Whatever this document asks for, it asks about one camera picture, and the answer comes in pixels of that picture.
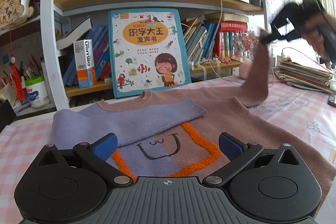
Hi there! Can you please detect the stack of notebooks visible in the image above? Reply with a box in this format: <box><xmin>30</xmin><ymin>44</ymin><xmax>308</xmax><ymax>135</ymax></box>
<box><xmin>276</xmin><ymin>58</ymin><xmax>335</xmax><ymax>94</ymax></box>

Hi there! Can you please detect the red tassel charm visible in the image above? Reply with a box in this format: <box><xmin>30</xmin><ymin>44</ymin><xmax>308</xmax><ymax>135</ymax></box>
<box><xmin>9</xmin><ymin>30</ymin><xmax>25</xmax><ymax>101</ymax></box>

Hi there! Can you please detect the purple and pink sweater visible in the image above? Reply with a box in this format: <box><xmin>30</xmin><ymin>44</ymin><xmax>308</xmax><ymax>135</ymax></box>
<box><xmin>51</xmin><ymin>46</ymin><xmax>335</xmax><ymax>196</ymax></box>

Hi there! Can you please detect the children's sound book teal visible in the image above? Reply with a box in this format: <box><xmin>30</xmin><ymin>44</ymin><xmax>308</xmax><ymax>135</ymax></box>
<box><xmin>108</xmin><ymin>8</ymin><xmax>191</xmax><ymax>98</ymax></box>

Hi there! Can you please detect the usmile white orange box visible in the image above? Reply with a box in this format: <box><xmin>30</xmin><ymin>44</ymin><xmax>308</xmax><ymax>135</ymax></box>
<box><xmin>73</xmin><ymin>39</ymin><xmax>96</xmax><ymax>88</ymax></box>

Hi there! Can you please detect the white green pen jar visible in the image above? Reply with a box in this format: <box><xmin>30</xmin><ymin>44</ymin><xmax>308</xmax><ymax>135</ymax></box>
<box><xmin>25</xmin><ymin>76</ymin><xmax>50</xmax><ymax>109</ymax></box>

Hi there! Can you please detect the black box under shoe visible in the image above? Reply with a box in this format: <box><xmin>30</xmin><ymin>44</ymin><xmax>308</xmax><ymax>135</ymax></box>
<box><xmin>0</xmin><ymin>100</ymin><xmax>16</xmax><ymax>132</ymax></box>

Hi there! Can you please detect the pink checkered tablecloth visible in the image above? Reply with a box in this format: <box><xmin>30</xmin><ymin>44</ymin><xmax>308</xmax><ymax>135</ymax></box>
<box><xmin>1</xmin><ymin>80</ymin><xmax>335</xmax><ymax>223</ymax></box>

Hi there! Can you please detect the white bookshelf frame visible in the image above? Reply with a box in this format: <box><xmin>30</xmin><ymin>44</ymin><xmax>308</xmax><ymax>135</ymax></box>
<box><xmin>40</xmin><ymin>0</ymin><xmax>69</xmax><ymax>110</ymax></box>

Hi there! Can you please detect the pink plush toy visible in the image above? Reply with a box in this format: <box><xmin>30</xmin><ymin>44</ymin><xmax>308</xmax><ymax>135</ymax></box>
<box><xmin>239</xmin><ymin>59</ymin><xmax>253</xmax><ymax>80</ymax></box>

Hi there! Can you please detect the white charging cable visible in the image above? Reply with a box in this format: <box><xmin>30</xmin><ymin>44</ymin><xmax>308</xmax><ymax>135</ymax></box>
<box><xmin>194</xmin><ymin>0</ymin><xmax>336</xmax><ymax>88</ymax></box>

